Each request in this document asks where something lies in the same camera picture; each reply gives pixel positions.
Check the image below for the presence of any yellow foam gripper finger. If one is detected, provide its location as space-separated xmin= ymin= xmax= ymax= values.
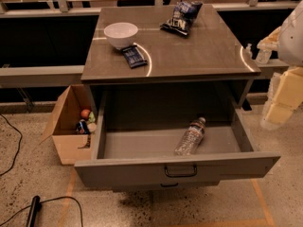
xmin=257 ymin=26 xmax=280 ymax=51
xmin=260 ymin=67 xmax=303 ymax=131

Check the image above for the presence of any clear plastic water bottle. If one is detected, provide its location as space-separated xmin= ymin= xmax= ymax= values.
xmin=174 ymin=117 xmax=205 ymax=155

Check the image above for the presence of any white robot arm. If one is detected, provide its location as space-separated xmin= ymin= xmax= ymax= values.
xmin=256 ymin=8 xmax=303 ymax=130

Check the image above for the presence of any clear sanitizer pump bottle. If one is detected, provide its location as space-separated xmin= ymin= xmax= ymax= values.
xmin=256 ymin=47 xmax=272 ymax=64

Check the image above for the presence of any small clear pump bottle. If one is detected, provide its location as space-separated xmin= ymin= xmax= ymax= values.
xmin=245 ymin=44 xmax=253 ymax=58

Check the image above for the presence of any grey cabinet with counter top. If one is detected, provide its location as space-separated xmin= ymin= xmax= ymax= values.
xmin=81 ymin=5 xmax=260 ymax=85

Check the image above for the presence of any open grey top drawer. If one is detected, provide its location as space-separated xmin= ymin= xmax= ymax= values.
xmin=75 ymin=88 xmax=280 ymax=191

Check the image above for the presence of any blue chip bag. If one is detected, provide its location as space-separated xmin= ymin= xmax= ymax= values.
xmin=160 ymin=1 xmax=203 ymax=37

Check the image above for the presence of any dark blue snack bar packet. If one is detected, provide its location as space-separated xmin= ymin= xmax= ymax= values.
xmin=121 ymin=45 xmax=148 ymax=68

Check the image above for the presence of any white ceramic bowl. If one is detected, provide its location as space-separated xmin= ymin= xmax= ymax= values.
xmin=104 ymin=22 xmax=138 ymax=49

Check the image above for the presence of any green item in box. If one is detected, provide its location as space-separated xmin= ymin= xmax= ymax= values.
xmin=88 ymin=112 xmax=96 ymax=123

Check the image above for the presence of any red apple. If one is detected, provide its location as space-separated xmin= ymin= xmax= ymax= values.
xmin=80 ymin=109 xmax=91 ymax=120

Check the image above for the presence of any blue soda can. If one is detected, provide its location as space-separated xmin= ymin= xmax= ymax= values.
xmin=76 ymin=120 xmax=90 ymax=134

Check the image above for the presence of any brown cardboard box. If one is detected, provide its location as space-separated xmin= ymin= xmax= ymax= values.
xmin=40 ymin=84 xmax=95 ymax=165

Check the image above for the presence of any black cylindrical floor plug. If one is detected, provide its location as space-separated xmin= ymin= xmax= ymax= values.
xmin=26 ymin=196 xmax=41 ymax=227

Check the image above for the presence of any black drawer handle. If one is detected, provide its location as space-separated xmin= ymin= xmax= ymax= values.
xmin=164 ymin=166 xmax=198 ymax=178

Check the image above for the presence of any lower drawer handle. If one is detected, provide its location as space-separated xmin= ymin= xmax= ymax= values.
xmin=160 ymin=183 xmax=178 ymax=188

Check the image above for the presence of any black floor cable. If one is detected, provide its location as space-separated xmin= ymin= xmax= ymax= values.
xmin=0 ymin=113 xmax=24 ymax=177

